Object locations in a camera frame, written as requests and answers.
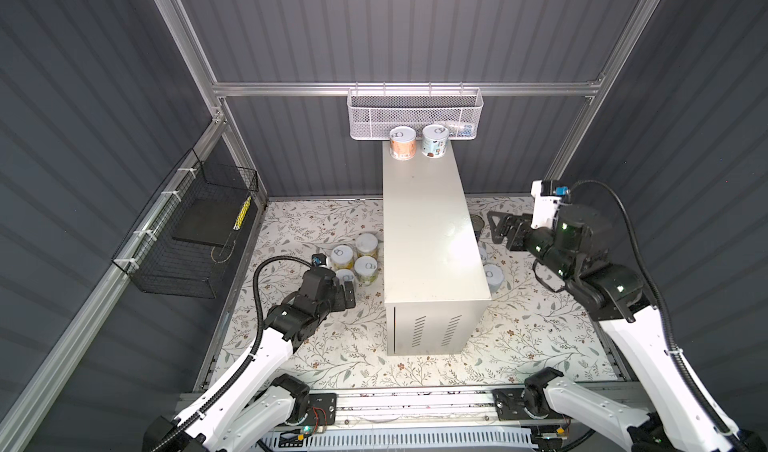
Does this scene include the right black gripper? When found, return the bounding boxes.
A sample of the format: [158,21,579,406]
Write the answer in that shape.
[486,207,572,285]

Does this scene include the light blue label can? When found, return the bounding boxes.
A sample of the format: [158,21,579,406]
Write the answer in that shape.
[336,269,357,287]

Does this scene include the white label can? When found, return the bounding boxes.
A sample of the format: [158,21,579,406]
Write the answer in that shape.
[483,264,505,293]

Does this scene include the teal label can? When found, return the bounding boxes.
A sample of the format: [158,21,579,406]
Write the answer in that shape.
[421,124,450,159]

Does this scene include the orange label can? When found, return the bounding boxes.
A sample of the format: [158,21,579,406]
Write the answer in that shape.
[389,126,417,161]

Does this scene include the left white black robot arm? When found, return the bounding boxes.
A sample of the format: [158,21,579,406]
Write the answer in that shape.
[142,254,356,451]

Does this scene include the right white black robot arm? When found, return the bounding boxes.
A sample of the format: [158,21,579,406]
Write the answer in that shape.
[487,180,767,451]

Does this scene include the white metal cabinet counter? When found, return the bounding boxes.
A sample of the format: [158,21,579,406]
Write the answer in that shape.
[382,145,492,356]

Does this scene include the dark olive can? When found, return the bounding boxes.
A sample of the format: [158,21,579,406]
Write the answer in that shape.
[470,214,486,242]

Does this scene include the yellow label can left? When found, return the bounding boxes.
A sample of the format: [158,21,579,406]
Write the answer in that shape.
[329,245,356,270]

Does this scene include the yellow green label can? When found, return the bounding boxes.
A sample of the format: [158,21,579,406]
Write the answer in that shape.
[353,256,379,286]

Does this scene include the yellow label can back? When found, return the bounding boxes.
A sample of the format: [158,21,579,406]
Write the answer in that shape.
[354,233,379,260]

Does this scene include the floral table mat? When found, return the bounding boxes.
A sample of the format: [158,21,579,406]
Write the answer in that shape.
[213,200,616,389]

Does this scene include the small bottle in basket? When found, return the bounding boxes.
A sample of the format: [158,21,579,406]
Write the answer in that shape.
[447,122,476,139]

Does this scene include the black pad in basket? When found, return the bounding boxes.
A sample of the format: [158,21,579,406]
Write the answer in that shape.
[171,199,243,247]

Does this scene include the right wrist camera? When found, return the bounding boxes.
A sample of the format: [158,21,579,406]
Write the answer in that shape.
[531,180,569,229]

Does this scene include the black wire basket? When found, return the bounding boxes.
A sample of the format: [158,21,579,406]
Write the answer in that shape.
[113,152,259,299]

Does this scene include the white wire mesh basket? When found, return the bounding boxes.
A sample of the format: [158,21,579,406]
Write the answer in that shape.
[346,86,484,141]

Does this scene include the aluminium mounting rail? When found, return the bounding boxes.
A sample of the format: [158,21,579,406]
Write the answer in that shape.
[173,385,601,435]

